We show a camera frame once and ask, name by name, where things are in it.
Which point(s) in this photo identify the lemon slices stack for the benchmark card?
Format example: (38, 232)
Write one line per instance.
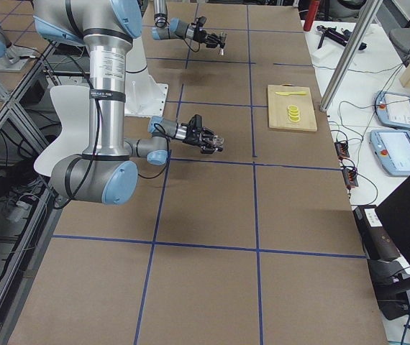
(294, 113)

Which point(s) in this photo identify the right grey office chair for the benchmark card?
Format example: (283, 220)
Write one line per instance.
(400, 39)

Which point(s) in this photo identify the upper teach pendant tablet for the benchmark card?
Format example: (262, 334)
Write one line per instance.
(393, 109)

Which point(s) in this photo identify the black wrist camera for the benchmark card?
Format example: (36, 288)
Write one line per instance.
(196, 123)
(200, 22)

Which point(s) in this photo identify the steel measuring jigger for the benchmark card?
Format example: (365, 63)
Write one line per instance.
(222, 41)

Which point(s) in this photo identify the clear glass cup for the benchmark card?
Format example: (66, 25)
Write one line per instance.
(218, 143)

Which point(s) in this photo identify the wooden cutting board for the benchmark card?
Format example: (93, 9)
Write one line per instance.
(277, 109)

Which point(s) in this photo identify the white plastic chair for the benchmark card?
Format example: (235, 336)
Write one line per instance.
(61, 129)

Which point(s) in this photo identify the lower teach pendant tablet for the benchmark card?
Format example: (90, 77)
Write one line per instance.
(392, 148)

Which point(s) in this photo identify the aluminium frame post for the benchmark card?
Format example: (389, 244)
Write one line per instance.
(361, 26)

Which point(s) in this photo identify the red cylinder bottle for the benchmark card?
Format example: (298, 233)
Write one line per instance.
(311, 15)

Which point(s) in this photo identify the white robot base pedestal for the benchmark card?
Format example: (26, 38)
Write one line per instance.
(145, 97)

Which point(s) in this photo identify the teach pendant tablet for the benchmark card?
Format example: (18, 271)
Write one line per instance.
(393, 109)
(392, 148)

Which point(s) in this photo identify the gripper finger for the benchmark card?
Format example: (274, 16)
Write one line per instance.
(210, 148)
(215, 36)
(215, 44)
(208, 135)

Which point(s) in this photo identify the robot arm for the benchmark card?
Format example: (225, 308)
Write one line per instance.
(117, 116)
(175, 28)

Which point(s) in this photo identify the yellow plastic knife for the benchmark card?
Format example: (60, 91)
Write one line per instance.
(291, 93)

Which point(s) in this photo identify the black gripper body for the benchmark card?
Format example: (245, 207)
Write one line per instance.
(199, 36)
(191, 136)

